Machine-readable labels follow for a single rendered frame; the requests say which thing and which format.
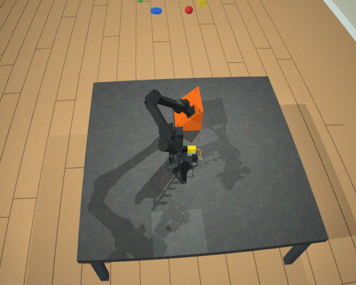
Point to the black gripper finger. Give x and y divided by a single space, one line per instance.
178 174
185 175

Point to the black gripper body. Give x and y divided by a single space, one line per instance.
176 161

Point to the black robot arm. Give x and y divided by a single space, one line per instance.
166 131

